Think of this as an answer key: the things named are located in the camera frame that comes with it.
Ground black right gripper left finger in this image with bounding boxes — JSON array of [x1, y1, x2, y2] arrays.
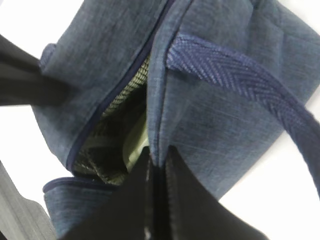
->
[[63, 147, 153, 240]]

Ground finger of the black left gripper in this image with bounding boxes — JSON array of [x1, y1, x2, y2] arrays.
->
[[0, 36, 71, 106]]

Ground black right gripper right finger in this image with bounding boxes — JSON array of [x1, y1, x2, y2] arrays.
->
[[165, 146, 267, 240]]

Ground green lid glass container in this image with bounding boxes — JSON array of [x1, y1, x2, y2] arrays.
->
[[122, 114, 149, 172]]

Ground dark navy fabric bag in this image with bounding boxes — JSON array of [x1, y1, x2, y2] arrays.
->
[[33, 0, 320, 240]]

